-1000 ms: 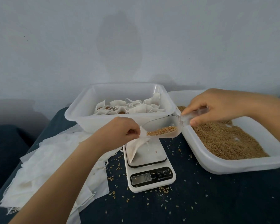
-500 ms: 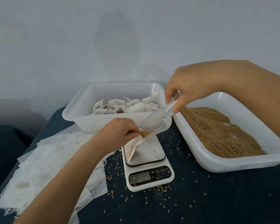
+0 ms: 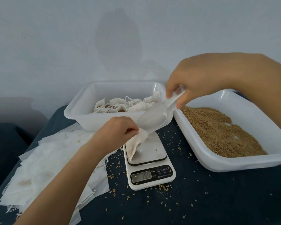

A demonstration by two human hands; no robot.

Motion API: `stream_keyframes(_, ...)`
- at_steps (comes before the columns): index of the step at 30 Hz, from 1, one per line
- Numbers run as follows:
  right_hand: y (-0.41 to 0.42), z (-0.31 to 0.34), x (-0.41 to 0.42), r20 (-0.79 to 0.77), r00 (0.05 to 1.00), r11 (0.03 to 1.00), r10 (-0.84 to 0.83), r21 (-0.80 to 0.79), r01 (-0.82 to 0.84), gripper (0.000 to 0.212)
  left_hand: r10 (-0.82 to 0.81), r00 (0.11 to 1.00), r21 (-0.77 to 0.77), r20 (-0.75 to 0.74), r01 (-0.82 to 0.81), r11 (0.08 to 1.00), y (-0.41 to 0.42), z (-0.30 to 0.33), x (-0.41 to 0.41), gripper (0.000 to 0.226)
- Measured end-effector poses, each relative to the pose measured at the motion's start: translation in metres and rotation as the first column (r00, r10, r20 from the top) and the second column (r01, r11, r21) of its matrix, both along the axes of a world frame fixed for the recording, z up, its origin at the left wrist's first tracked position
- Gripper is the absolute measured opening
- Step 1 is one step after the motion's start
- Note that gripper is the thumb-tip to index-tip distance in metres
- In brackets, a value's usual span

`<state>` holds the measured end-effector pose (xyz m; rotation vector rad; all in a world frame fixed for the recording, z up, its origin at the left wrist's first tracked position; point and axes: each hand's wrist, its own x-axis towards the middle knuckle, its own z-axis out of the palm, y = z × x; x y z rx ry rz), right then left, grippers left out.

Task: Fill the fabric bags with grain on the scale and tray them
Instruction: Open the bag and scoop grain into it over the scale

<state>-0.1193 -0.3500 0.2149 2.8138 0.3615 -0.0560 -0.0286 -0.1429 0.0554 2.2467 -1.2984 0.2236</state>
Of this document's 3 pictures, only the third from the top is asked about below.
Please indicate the pile of white bags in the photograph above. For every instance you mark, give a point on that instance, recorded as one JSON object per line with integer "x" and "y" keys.
{"x": 42, "y": 166}

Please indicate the white digital kitchen scale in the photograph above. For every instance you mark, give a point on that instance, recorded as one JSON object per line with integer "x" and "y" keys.
{"x": 152, "y": 173}

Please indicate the dark blue tablecloth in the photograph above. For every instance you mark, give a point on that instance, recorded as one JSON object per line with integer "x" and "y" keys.
{"x": 215, "y": 199}
{"x": 7, "y": 157}

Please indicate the brown grain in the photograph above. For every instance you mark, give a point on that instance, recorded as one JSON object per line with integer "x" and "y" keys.
{"x": 225, "y": 131}

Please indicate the white tray of grain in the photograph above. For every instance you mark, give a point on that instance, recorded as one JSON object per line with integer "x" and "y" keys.
{"x": 210, "y": 159}

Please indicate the white mesh bag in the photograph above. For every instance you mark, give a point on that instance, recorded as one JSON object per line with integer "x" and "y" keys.
{"x": 135, "y": 145}

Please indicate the white plastic tub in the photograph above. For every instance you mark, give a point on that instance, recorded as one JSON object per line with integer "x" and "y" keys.
{"x": 84, "y": 117}

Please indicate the person's left hand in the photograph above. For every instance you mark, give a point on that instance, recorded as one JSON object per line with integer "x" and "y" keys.
{"x": 112, "y": 133}

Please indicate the clear plastic scoop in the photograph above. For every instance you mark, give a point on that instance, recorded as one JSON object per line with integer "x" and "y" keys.
{"x": 157, "y": 114}

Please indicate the person's left forearm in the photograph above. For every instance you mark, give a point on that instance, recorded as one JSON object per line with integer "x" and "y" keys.
{"x": 56, "y": 194}

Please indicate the person's right hand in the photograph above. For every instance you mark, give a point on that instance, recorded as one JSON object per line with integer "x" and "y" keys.
{"x": 201, "y": 77}

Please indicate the person's right forearm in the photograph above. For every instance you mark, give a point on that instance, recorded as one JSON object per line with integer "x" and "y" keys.
{"x": 269, "y": 86}

